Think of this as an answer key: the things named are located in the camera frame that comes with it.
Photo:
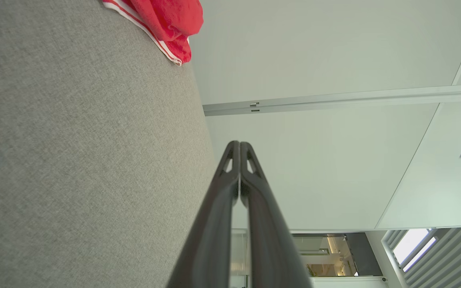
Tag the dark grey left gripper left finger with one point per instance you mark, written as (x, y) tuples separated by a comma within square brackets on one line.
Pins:
[(210, 240)]

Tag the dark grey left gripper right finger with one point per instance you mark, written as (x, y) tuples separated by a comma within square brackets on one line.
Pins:
[(272, 248)]

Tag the red white-sleeved Bulls jersey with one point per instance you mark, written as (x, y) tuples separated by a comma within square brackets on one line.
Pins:
[(166, 20)]

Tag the grey slatted window blind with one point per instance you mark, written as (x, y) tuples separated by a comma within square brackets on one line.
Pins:
[(450, 256)]

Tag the grey aluminium door post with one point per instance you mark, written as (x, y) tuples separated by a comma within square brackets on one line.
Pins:
[(334, 100)]

